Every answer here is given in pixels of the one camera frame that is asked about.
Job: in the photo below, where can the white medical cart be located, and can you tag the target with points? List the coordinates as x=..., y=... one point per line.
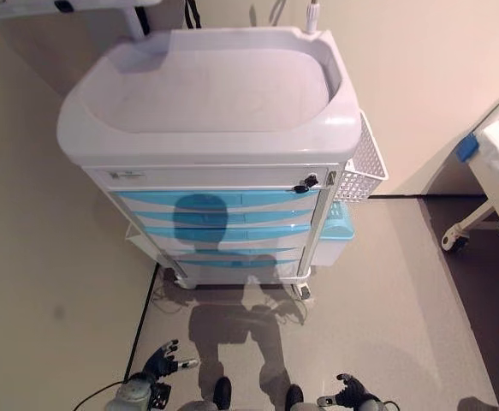
x=215, y=94

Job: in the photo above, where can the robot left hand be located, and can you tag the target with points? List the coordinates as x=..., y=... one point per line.
x=160, y=365

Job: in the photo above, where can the cart caster wheel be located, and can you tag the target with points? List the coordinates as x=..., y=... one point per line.
x=304, y=292

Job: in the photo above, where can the blue bed clip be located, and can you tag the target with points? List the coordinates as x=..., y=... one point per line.
x=466, y=148

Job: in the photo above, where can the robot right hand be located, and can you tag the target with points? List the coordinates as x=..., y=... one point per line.
x=354, y=391

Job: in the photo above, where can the drawer label sticker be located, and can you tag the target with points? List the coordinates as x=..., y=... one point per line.
x=125, y=175

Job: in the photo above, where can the white perforated side basket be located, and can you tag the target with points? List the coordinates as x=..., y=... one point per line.
x=366, y=171

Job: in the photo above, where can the bed caster wheel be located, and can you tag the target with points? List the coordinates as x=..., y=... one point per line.
x=453, y=242

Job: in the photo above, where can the white bin with blue lid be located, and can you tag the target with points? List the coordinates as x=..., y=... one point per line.
x=334, y=240

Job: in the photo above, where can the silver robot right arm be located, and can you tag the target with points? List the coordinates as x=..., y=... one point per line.
x=379, y=404

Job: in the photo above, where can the white cart drawer with lock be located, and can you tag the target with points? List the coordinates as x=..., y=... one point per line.
x=215, y=177

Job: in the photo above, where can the blue and white cart drawer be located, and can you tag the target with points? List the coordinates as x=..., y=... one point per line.
x=270, y=216
x=270, y=233
x=270, y=200
x=283, y=252
x=215, y=274

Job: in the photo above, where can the black robot left foot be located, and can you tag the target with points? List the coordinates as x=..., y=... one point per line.
x=222, y=393

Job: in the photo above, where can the black key in lock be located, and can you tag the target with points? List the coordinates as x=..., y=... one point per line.
x=307, y=183

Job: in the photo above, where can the black robot right foot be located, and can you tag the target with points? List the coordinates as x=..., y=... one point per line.
x=294, y=397

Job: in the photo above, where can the white overbed table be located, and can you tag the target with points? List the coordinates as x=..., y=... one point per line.
x=131, y=17

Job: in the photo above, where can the black robot foot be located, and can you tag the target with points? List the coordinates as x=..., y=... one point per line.
x=222, y=393
x=294, y=397

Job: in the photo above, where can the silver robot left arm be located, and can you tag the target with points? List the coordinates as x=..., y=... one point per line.
x=135, y=396

